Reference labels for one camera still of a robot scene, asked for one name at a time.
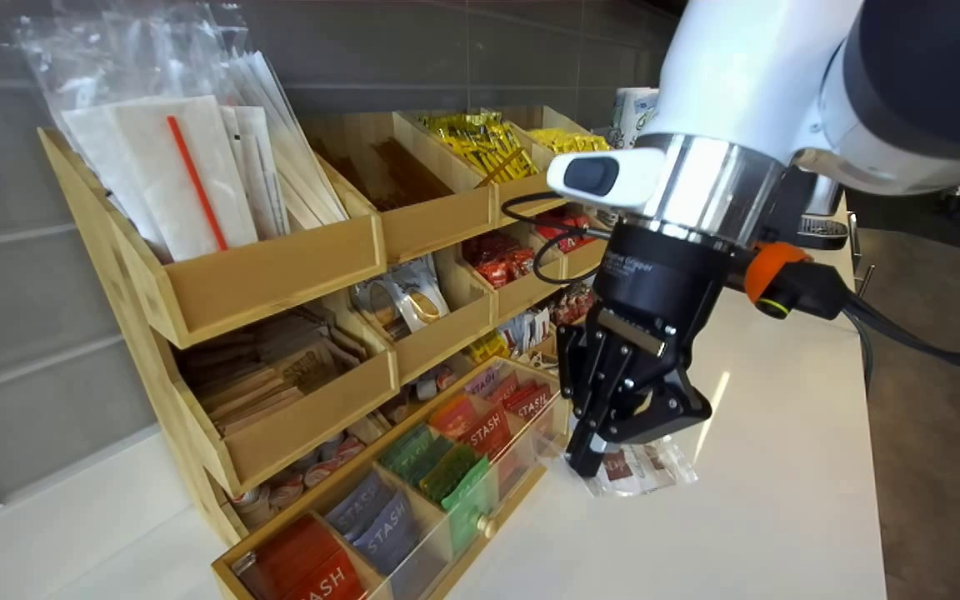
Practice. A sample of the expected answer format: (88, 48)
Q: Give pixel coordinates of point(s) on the blue tea bags stack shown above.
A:
(374, 522)

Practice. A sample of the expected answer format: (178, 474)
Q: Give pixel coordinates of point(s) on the green tea bags stack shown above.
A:
(449, 485)

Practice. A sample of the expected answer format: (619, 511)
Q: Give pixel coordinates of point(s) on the clear plastic cutlery bags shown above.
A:
(407, 298)

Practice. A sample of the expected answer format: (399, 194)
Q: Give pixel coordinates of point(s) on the clear bags with red straw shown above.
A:
(169, 188)

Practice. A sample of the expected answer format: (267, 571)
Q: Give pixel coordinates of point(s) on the yellow sweetener packets pile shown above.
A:
(568, 141)
(486, 143)

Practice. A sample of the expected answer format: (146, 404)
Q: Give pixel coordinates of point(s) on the red snack packets pile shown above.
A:
(571, 304)

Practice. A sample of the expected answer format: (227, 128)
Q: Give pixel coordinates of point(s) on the wrapped wooden stir sticks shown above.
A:
(280, 166)

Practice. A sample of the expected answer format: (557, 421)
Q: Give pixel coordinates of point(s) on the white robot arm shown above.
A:
(747, 66)

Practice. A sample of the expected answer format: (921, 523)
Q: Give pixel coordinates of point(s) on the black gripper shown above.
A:
(658, 286)

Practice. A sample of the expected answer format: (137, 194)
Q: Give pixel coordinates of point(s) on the small yellow sachets pile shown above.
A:
(489, 347)

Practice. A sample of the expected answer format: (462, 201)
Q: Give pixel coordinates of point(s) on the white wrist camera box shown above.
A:
(613, 174)

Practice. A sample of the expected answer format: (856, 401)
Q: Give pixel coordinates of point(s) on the orange tea bags stack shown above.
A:
(469, 427)

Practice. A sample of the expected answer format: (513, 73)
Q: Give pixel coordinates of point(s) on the brown packets pile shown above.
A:
(267, 372)

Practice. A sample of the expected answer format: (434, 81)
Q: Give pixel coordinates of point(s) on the red and purple tea bags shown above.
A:
(513, 392)

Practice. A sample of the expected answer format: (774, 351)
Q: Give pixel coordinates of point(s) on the red tea bags stack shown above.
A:
(309, 566)

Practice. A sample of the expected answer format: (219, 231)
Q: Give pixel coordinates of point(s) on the tiered wooden organizer rack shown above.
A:
(280, 272)

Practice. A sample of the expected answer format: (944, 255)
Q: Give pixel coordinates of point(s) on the red candy bags pile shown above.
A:
(564, 228)
(499, 261)

